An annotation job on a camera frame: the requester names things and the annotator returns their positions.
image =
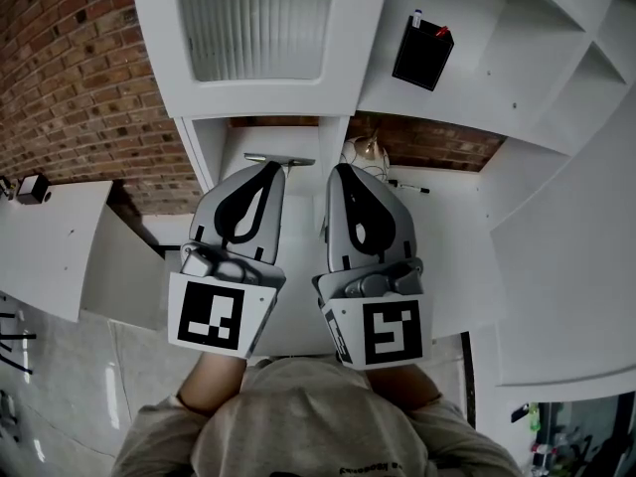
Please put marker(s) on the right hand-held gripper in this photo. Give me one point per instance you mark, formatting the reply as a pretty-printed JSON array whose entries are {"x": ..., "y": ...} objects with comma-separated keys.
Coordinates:
[{"x": 392, "y": 331}]

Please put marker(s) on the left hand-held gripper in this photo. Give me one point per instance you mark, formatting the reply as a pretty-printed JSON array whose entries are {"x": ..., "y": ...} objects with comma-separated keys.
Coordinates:
[{"x": 208, "y": 311}]

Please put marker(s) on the glass cabinet door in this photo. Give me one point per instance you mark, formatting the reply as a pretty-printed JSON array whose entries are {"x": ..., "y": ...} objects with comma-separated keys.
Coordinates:
[{"x": 353, "y": 43}]

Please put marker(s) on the person's right forearm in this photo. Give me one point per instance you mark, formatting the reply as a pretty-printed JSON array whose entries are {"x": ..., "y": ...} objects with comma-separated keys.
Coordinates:
[{"x": 405, "y": 388}]

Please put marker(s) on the person's left forearm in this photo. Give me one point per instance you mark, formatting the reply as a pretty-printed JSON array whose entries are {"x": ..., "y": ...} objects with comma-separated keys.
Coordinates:
[{"x": 211, "y": 385}]

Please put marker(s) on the small lamp with globe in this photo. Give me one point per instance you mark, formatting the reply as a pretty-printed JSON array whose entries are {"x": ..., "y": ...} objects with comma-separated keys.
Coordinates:
[{"x": 365, "y": 154}]

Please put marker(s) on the white desk with shelves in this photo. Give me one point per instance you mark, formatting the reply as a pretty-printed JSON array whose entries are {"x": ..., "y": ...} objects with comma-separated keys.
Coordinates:
[{"x": 497, "y": 43}]

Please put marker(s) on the black and white marker pen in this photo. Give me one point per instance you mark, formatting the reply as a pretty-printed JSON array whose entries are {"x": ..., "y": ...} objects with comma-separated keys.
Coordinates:
[{"x": 408, "y": 186}]

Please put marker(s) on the grey metal object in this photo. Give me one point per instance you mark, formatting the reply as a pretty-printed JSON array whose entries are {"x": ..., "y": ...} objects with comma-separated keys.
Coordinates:
[{"x": 278, "y": 159}]

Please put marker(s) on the black pen holder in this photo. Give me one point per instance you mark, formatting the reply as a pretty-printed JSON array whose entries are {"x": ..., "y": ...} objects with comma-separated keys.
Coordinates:
[{"x": 422, "y": 57}]

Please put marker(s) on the person's light shirt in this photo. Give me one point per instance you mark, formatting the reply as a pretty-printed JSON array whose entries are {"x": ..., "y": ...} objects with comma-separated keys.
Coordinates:
[{"x": 308, "y": 415}]

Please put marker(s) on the plain white side table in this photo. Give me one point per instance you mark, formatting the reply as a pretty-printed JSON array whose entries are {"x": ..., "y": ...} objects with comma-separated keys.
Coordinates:
[{"x": 45, "y": 246}]

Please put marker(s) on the red pen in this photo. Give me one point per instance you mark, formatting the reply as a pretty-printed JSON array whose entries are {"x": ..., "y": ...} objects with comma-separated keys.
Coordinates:
[{"x": 443, "y": 31}]

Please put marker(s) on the dark box with white top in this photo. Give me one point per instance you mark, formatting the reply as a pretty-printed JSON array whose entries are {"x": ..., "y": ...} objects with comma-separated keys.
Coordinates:
[{"x": 33, "y": 189}]

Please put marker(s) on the small black box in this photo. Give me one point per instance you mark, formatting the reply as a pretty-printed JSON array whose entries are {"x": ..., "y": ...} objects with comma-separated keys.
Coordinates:
[{"x": 520, "y": 412}]

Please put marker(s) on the green plastic bottle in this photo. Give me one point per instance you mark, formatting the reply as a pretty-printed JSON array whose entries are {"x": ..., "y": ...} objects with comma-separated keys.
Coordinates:
[{"x": 535, "y": 416}]

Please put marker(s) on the black metal chair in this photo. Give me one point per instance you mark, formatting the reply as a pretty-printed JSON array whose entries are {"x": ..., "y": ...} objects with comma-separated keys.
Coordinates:
[{"x": 15, "y": 337}]

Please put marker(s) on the red capped small bottle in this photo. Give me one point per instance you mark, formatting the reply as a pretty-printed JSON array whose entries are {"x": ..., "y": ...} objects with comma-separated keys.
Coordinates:
[{"x": 544, "y": 450}]

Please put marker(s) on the black framed glass window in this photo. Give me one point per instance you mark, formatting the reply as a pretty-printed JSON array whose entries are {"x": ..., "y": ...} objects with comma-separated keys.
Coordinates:
[{"x": 581, "y": 440}]

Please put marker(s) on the small black picture frame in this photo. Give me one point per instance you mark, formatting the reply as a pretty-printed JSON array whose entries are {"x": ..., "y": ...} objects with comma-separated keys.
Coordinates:
[{"x": 5, "y": 188}]

